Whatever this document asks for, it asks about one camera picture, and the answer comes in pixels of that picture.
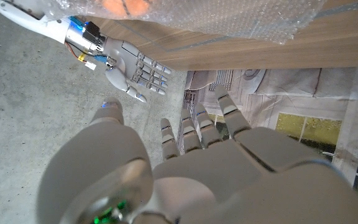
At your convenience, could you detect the orange mini basketball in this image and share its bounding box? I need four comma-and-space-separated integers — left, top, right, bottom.
99, 0, 152, 18

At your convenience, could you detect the clear bubble wrap sheet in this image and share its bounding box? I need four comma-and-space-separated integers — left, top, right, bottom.
40, 0, 328, 45

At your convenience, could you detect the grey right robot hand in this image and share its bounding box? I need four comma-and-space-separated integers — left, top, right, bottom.
103, 37, 172, 104

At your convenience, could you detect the printed window backdrop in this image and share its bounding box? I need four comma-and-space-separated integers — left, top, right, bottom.
182, 66, 358, 205

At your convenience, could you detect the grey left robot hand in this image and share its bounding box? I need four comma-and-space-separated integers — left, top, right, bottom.
35, 85, 358, 224

